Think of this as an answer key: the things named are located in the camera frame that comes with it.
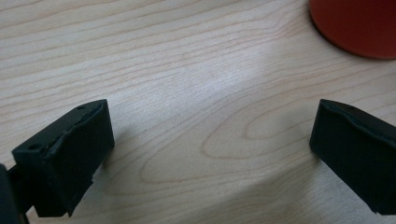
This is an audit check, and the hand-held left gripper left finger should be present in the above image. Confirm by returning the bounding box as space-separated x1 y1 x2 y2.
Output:
11 99 116 218

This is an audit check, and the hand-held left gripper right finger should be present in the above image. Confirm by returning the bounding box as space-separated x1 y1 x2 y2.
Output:
309 98 396 216

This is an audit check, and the red round plate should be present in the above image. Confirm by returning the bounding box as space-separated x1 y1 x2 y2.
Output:
308 0 396 60

